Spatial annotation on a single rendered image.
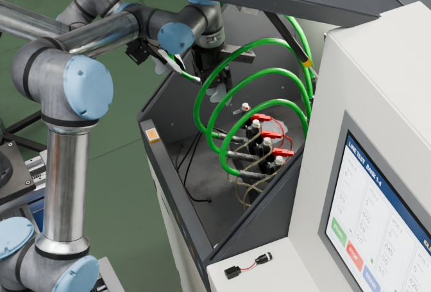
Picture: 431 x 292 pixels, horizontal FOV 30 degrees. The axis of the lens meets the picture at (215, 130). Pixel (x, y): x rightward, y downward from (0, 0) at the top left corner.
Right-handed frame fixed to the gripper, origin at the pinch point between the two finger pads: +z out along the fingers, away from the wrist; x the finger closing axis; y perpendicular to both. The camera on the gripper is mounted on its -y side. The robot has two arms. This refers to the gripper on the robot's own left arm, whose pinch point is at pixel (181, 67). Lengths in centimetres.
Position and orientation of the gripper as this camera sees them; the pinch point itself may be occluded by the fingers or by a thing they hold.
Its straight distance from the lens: 221.3
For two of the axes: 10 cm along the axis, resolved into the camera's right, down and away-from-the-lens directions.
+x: -3.0, 4.7, -8.3
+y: -6.4, 5.5, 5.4
